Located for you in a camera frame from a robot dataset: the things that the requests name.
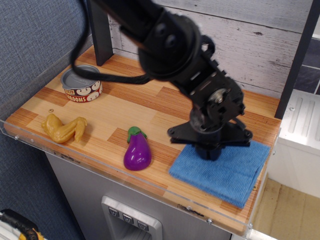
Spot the mushroom tin can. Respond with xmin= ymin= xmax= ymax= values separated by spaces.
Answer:
xmin=60 ymin=69 xmax=103 ymax=103

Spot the yellow toy chicken wing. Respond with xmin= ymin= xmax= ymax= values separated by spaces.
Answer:
xmin=41 ymin=113 xmax=88 ymax=144

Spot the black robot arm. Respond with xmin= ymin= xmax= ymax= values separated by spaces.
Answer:
xmin=97 ymin=0 xmax=253 ymax=160

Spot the black braided cable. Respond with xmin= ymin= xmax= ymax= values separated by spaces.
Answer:
xmin=69 ymin=0 xmax=152 ymax=85

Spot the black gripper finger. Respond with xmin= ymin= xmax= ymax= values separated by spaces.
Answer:
xmin=209 ymin=145 xmax=224 ymax=161
xmin=194 ymin=144 xmax=210 ymax=160

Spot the right black frame post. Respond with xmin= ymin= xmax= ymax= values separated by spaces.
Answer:
xmin=274 ymin=0 xmax=320 ymax=120

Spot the blue cloth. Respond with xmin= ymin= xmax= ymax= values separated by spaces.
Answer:
xmin=169 ymin=141 xmax=270 ymax=209

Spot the yellow black object bottom left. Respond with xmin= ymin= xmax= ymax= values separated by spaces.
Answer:
xmin=0 ymin=209 xmax=46 ymax=240

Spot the white appliance at right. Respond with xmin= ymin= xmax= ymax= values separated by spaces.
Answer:
xmin=267 ymin=90 xmax=320 ymax=198

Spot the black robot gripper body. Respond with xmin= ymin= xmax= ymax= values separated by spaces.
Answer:
xmin=167 ymin=121 xmax=253 ymax=147

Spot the grey cabinet with dispenser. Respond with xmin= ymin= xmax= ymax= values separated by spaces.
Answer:
xmin=46 ymin=153 xmax=232 ymax=240

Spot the black frame post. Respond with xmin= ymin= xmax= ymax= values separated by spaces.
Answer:
xmin=274 ymin=0 xmax=320 ymax=120
xmin=86 ymin=0 xmax=114 ymax=66

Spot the purple toy eggplant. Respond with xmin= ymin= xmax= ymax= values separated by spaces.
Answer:
xmin=123 ymin=126 xmax=152 ymax=171

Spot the left black frame post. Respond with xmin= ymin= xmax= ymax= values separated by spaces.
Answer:
xmin=86 ymin=0 xmax=114 ymax=66

